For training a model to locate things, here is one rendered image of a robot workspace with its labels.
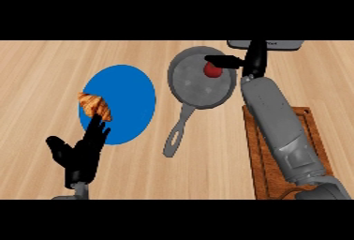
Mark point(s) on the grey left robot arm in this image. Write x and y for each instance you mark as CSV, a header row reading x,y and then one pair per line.
x,y
82,191

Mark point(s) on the brown wooden cutting board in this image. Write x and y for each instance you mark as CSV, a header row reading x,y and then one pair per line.
x,y
262,162

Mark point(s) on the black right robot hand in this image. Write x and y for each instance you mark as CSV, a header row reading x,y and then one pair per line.
x,y
257,59

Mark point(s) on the grey frying pan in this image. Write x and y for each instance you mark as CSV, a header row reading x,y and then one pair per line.
x,y
198,84

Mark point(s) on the red tomato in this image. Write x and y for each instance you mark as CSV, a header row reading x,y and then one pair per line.
x,y
213,72

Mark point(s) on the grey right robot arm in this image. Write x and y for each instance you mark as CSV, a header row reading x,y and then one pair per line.
x,y
276,125

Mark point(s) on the blue oval placemat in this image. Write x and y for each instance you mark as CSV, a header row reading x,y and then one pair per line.
x,y
127,103

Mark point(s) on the grey appliance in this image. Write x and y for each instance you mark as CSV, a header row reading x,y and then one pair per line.
x,y
285,44

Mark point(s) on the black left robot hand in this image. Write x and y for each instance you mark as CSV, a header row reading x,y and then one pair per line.
x,y
83,156

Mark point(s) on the golden brown croissant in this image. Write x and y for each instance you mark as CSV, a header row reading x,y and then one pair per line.
x,y
96,105

